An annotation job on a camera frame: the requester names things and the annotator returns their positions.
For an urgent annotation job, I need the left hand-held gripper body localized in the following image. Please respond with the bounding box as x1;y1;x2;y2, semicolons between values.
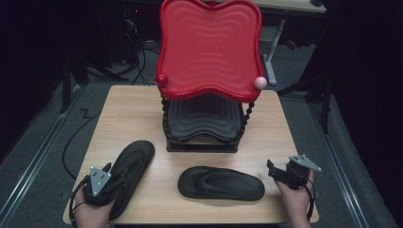
83;166;114;208

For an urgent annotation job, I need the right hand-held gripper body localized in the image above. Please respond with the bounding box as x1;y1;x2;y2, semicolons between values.
284;154;322;191

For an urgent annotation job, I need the black flip-flop slipper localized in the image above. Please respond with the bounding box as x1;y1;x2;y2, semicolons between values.
177;165;266;202
106;140;156;221

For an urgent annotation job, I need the red and black shoe rack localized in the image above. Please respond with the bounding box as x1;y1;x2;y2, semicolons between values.
155;0;268;154

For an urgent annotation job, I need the person's right hand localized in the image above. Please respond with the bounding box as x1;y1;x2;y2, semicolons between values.
274;169;316;228

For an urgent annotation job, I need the person's left hand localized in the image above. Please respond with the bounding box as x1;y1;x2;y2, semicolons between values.
73;186;116;228

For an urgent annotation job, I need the black metal stand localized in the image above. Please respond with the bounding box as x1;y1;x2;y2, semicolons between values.
278;70;335;135
59;51;90;115

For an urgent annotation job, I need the grey-legged background desk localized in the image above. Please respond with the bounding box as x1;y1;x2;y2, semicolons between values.
250;0;327;87

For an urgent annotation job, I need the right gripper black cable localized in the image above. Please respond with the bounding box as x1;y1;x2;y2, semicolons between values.
303;178;318;223

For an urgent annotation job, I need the metal floor rail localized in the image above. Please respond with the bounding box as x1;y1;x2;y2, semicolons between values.
0;85;81;224
308;101;371;228

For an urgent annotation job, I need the black floor cable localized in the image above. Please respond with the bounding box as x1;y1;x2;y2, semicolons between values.
62;108;102;181

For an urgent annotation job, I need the bundle of black cables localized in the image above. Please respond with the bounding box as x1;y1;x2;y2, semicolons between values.
122;10;161;86

